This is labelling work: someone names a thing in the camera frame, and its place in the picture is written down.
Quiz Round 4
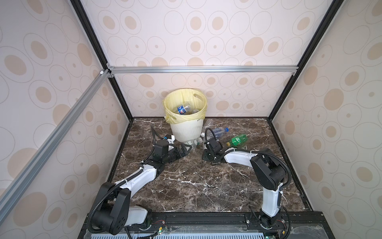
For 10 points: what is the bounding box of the clear bottle green ring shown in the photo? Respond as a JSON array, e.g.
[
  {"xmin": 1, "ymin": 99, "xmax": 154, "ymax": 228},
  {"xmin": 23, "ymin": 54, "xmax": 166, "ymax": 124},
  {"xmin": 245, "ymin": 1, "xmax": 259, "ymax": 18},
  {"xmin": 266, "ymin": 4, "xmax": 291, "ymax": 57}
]
[{"xmin": 187, "ymin": 137, "xmax": 204, "ymax": 150}]

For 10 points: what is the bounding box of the soda water bottle blue cap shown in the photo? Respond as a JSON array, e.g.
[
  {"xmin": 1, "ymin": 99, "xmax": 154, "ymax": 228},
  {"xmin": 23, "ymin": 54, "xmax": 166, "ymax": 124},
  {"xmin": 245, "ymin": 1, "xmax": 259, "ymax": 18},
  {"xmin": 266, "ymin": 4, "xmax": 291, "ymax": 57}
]
[{"xmin": 206, "ymin": 127, "xmax": 229, "ymax": 139}]

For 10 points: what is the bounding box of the green bottle yellow cap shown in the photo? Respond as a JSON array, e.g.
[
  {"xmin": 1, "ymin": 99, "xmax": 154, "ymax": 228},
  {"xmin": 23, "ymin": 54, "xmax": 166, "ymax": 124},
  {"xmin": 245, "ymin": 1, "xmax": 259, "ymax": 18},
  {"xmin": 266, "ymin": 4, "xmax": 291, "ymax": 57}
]
[{"xmin": 226, "ymin": 134, "xmax": 248, "ymax": 148}]

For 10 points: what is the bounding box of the Pepsi bottle blue cap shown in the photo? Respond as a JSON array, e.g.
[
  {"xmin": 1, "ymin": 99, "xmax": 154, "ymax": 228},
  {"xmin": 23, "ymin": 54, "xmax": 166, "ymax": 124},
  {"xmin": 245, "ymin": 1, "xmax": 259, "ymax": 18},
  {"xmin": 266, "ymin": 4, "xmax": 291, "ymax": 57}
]
[{"xmin": 177, "ymin": 104, "xmax": 192, "ymax": 115}]

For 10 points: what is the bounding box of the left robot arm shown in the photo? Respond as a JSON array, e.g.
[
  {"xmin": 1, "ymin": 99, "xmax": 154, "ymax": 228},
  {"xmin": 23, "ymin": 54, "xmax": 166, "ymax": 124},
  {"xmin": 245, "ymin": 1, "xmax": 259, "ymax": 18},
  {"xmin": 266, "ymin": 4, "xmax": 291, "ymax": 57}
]
[{"xmin": 87, "ymin": 127, "xmax": 193, "ymax": 235}]

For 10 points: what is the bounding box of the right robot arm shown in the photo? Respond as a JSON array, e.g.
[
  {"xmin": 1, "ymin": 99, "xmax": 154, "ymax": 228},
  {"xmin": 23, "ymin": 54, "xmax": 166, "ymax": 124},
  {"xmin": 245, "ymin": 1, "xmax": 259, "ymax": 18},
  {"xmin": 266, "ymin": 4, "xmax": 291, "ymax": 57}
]
[{"xmin": 202, "ymin": 138, "xmax": 291, "ymax": 229}]

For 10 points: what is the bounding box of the white plastic waste bin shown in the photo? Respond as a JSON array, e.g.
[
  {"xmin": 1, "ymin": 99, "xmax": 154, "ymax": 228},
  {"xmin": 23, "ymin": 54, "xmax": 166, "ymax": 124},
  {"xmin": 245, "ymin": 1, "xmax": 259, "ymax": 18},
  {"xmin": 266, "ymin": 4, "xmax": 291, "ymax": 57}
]
[{"xmin": 170, "ymin": 119, "xmax": 204, "ymax": 143}]

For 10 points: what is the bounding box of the yellow bin liner bag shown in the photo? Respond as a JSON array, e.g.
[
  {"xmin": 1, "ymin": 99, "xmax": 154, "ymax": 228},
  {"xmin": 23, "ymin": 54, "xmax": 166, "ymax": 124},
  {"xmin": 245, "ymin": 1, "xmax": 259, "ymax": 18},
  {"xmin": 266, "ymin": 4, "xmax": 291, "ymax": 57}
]
[{"xmin": 163, "ymin": 89, "xmax": 208, "ymax": 124}]

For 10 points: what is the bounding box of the clear crushed bottle white cap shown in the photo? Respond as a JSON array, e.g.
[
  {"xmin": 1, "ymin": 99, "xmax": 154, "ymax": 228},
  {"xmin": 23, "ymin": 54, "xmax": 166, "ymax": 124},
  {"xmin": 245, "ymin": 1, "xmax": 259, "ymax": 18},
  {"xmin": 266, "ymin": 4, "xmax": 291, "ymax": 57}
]
[{"xmin": 201, "ymin": 119, "xmax": 213, "ymax": 137}]

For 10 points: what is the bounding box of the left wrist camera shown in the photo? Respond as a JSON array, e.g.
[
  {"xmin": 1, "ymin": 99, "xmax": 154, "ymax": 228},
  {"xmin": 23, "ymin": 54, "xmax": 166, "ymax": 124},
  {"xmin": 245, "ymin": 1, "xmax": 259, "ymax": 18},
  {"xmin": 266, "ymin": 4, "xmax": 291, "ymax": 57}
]
[{"xmin": 164, "ymin": 134, "xmax": 175, "ymax": 151}]

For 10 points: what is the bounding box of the horizontal aluminium rail back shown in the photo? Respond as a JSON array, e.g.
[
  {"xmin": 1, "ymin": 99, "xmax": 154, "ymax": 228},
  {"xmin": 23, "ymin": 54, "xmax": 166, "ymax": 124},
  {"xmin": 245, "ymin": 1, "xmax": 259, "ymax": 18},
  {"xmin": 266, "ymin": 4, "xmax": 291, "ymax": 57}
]
[{"xmin": 101, "ymin": 65, "xmax": 298, "ymax": 76}]

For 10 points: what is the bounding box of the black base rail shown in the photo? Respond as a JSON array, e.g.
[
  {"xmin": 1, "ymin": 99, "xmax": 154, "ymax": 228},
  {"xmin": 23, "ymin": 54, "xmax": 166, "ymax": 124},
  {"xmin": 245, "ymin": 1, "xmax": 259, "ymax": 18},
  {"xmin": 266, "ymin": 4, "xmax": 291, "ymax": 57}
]
[{"xmin": 78, "ymin": 212, "xmax": 334, "ymax": 239}]

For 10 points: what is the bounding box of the aluminium rail left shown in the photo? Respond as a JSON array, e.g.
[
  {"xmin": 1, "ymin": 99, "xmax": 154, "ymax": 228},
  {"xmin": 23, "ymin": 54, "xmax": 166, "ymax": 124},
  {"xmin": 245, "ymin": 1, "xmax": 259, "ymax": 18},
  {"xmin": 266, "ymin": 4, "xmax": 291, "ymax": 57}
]
[{"xmin": 1, "ymin": 69, "xmax": 110, "ymax": 224}]

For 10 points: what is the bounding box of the black frame post left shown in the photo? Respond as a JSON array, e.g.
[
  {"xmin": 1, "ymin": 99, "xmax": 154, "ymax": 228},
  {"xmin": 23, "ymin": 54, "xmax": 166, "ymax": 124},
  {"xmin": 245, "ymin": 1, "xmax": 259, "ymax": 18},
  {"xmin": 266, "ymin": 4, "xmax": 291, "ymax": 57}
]
[{"xmin": 70, "ymin": 0, "xmax": 134, "ymax": 121}]

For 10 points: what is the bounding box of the black frame post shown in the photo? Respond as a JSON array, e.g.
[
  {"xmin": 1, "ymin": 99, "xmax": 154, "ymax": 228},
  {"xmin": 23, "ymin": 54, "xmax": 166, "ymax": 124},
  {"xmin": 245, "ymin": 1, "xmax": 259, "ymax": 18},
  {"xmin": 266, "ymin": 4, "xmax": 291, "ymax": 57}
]
[
  {"xmin": 268, "ymin": 0, "xmax": 344, "ymax": 122},
  {"xmin": 70, "ymin": 0, "xmax": 134, "ymax": 121}
]

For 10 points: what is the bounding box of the black frame post right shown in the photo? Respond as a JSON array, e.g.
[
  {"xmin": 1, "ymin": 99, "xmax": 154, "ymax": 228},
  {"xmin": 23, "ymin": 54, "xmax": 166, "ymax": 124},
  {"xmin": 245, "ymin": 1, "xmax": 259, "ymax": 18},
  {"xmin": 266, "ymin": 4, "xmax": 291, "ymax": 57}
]
[{"xmin": 268, "ymin": 0, "xmax": 344, "ymax": 122}]

